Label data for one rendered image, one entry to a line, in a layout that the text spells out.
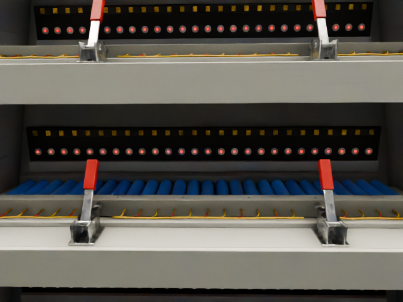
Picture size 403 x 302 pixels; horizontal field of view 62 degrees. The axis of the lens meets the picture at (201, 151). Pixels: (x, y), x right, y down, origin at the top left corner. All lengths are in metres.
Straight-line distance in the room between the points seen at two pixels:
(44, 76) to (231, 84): 0.21
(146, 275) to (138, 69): 0.22
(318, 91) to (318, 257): 0.18
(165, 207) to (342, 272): 0.21
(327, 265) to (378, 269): 0.05
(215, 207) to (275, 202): 0.07
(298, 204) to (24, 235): 0.32
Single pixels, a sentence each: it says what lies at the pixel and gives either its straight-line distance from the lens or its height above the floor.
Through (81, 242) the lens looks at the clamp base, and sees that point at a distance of 0.39.
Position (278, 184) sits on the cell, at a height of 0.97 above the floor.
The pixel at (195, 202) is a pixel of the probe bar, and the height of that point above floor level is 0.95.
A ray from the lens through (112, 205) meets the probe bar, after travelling 0.43.
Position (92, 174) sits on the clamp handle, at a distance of 0.40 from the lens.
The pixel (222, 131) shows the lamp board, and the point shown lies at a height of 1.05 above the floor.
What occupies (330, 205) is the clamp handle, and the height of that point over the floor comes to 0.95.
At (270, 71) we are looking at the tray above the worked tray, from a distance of 0.38.
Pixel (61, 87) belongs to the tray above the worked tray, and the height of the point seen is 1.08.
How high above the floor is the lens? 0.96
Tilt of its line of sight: 7 degrees up
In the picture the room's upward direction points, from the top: straight up
